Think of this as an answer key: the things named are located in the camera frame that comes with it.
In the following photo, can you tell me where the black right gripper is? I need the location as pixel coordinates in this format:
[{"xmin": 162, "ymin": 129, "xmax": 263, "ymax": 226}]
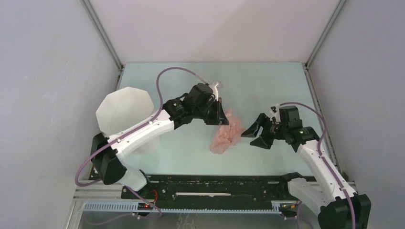
[{"xmin": 241, "ymin": 113, "xmax": 288, "ymax": 150}]

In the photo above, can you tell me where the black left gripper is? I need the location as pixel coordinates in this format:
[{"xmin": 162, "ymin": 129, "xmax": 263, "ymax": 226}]
[{"xmin": 193, "ymin": 97, "xmax": 229, "ymax": 125}]

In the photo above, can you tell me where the pink plastic trash bag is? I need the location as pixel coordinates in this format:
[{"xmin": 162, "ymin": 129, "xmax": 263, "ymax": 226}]
[{"xmin": 209, "ymin": 109, "xmax": 245, "ymax": 154}]

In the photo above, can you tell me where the white faceted trash bin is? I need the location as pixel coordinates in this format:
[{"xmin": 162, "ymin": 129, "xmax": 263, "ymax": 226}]
[{"xmin": 96, "ymin": 87, "xmax": 156, "ymax": 140}]

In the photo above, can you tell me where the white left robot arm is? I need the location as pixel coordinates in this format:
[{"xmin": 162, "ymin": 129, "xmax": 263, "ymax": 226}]
[{"xmin": 91, "ymin": 82, "xmax": 229, "ymax": 199}]

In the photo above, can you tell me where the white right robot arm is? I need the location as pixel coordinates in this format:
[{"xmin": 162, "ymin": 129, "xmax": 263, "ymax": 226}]
[{"xmin": 241, "ymin": 102, "xmax": 371, "ymax": 229}]

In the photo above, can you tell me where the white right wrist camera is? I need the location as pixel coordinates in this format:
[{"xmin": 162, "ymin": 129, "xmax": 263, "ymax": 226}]
[{"xmin": 270, "ymin": 104, "xmax": 281, "ymax": 123}]

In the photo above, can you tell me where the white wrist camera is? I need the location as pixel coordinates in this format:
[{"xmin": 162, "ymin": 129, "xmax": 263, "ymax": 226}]
[
  {"xmin": 208, "ymin": 82, "xmax": 223, "ymax": 101},
  {"xmin": 270, "ymin": 104, "xmax": 281, "ymax": 123}
]

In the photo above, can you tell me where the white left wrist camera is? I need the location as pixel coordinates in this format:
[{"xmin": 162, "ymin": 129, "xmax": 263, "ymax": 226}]
[{"xmin": 208, "ymin": 82, "xmax": 223, "ymax": 101}]

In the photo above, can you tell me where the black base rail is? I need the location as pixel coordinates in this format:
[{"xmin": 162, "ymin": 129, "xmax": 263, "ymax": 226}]
[{"xmin": 138, "ymin": 172, "xmax": 302, "ymax": 209}]

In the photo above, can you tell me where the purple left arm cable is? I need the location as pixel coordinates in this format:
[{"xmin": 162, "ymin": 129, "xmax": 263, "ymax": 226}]
[{"xmin": 75, "ymin": 66, "xmax": 210, "ymax": 187}]

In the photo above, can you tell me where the aluminium frame post right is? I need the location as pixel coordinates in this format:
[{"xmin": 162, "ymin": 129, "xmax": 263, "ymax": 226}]
[{"xmin": 305, "ymin": 0, "xmax": 349, "ymax": 69}]

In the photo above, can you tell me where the aluminium frame post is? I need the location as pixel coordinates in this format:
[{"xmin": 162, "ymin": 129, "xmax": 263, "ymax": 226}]
[
  {"xmin": 80, "ymin": 0, "xmax": 124, "ymax": 71},
  {"xmin": 305, "ymin": 0, "xmax": 349, "ymax": 69}
]

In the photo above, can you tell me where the white cable duct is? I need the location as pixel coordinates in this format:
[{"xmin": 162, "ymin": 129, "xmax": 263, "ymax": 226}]
[{"xmin": 83, "ymin": 201, "xmax": 294, "ymax": 214}]

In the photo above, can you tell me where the aluminium frame post left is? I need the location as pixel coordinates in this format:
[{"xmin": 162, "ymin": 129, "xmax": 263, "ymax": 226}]
[{"xmin": 80, "ymin": 0, "xmax": 124, "ymax": 71}]

